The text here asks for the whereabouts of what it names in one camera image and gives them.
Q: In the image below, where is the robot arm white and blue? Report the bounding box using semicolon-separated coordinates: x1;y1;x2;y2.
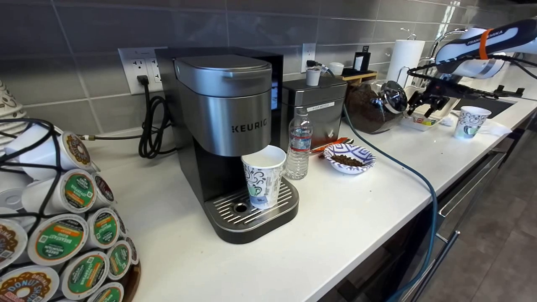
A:
407;19;537;118

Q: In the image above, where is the silver Keurig coffee maker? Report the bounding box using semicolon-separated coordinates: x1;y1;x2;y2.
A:
164;54;298;244

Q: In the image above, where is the patterned paper cup near sink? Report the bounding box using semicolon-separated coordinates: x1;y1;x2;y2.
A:
453;106;490;142

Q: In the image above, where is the black power cord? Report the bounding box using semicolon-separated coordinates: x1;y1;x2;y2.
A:
82;75;179;160

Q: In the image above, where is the glass coffee bean jar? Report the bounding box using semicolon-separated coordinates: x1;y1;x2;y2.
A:
345;81;407;135

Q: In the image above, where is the blue patterned bowl with grounds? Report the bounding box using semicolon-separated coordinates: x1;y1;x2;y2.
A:
323;143;374;177

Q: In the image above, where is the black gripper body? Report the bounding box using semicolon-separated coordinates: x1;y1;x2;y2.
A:
407;64;474;108

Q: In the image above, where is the orange red tool on counter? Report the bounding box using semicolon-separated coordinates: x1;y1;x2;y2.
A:
310;138;352;155

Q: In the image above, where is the clear plastic water bottle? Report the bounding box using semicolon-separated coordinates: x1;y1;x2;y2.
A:
285;93;312;180

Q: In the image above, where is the white wall outlet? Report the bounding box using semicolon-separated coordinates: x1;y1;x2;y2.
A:
119;48;162;95

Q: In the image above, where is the patterned paper cup on Keurig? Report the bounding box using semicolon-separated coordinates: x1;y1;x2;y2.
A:
241;145;287;210

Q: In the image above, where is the steel coffee grinder box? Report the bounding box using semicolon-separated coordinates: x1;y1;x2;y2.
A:
281;78;347;147

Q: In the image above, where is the white paper towel roll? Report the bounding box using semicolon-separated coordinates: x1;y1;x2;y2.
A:
386;39;424;88

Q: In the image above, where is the K-cup pod carousel rack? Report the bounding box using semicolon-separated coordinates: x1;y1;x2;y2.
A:
0;85;141;302

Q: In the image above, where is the blue cable on counter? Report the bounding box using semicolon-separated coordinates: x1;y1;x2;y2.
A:
320;66;439;302

